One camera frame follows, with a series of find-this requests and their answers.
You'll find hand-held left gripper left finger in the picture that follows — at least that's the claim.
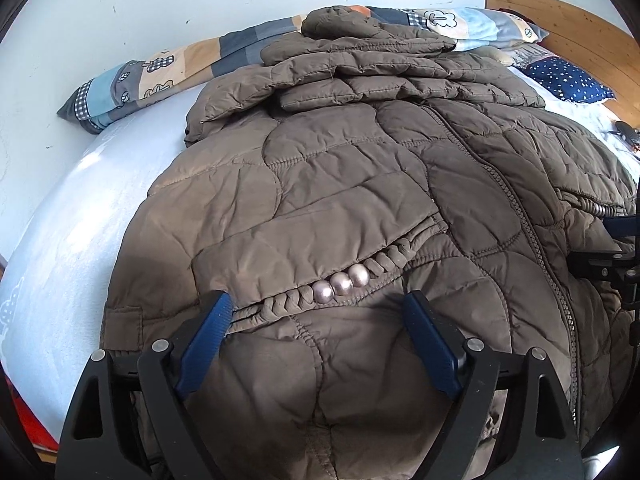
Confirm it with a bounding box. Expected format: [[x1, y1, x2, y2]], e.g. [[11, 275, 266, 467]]
[[54, 290, 235, 480]]

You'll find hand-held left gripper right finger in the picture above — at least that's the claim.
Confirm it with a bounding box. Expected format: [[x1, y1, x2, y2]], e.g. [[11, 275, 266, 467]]
[[402, 291, 586, 480]]

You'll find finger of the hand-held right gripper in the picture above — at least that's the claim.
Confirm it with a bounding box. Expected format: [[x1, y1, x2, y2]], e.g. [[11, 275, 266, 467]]
[[566, 214, 640, 311]]

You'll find brown quilted puffer jacket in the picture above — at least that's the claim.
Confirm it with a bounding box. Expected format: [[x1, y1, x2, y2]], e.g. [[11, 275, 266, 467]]
[[102, 5, 640, 480]]

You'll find small dark object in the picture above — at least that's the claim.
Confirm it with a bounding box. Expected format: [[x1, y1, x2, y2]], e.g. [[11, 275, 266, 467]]
[[607, 121, 640, 148]]

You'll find navy star-print pillow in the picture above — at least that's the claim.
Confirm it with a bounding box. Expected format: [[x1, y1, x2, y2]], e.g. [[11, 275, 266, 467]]
[[525, 56, 616, 105]]

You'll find red plastic object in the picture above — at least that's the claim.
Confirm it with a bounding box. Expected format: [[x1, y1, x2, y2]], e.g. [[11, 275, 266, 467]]
[[10, 395, 58, 453]]

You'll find light blue fleece blanket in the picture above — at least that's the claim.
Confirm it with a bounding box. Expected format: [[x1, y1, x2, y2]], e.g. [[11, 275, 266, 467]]
[[0, 55, 640, 443]]

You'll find wooden headboard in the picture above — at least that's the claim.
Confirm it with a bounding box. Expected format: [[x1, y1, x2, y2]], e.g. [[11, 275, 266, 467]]
[[486, 0, 640, 126]]

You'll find grey printed pillow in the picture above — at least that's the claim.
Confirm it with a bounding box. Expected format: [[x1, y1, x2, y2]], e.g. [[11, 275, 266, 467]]
[[500, 42, 556, 68]]

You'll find patchwork patterned pillow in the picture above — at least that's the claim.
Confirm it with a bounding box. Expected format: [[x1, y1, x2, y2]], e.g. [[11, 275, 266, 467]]
[[56, 6, 551, 135]]

